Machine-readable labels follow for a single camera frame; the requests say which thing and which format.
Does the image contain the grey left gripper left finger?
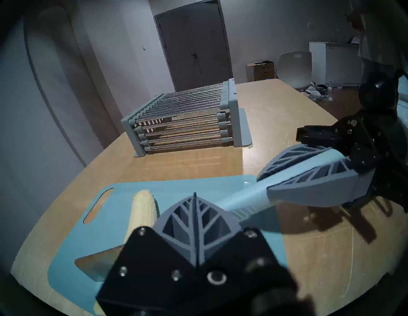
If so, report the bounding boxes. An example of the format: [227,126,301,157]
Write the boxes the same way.
[152,192,196,267]

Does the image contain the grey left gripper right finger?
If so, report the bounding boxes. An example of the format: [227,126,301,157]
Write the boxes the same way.
[196,192,243,267]

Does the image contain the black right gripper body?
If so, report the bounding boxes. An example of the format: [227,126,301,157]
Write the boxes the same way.
[296,109,408,223]

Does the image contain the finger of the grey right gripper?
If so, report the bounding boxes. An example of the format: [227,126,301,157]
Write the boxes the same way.
[267,150,375,208]
[258,144,333,180]

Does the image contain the light blue handled knife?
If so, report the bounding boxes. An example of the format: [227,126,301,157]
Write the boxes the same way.
[75,148,346,283]

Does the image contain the peeled banana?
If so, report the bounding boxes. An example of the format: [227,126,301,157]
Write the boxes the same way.
[92,190,160,316]

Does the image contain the blue cutting board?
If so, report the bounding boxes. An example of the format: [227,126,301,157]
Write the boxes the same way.
[48,175,289,316]

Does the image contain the white chair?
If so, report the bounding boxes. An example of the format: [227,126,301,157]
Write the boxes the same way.
[277,51,313,90]

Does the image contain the white cabinet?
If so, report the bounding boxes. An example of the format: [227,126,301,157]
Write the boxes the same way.
[309,41,362,86]

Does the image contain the cardboard box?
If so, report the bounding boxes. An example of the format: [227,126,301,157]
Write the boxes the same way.
[246,61,275,83]

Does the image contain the person in white shirt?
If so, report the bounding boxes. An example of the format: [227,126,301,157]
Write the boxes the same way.
[346,0,408,86]

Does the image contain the grey dish rack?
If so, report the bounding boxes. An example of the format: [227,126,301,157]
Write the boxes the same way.
[121,78,253,157]

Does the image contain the grey double door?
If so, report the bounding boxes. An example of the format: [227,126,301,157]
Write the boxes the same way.
[154,0,234,93]

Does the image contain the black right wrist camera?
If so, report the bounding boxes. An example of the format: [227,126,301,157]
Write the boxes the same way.
[359,73,400,110]

